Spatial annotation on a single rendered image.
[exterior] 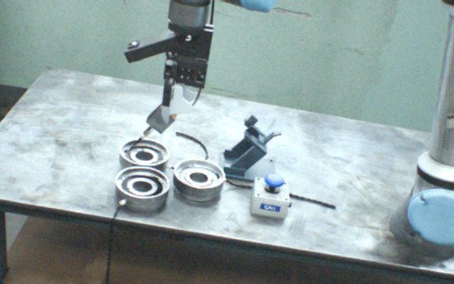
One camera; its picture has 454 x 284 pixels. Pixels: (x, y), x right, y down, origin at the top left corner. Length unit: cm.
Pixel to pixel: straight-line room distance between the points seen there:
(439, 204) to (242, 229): 37
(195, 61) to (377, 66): 184
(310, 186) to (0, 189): 65
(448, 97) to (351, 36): 184
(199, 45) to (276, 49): 168
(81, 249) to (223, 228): 42
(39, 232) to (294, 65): 169
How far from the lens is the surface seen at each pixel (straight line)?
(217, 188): 116
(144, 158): 126
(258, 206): 115
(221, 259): 142
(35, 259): 138
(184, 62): 109
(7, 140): 132
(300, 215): 120
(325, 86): 285
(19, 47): 300
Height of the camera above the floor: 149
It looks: 30 degrees down
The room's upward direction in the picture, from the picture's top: 11 degrees clockwise
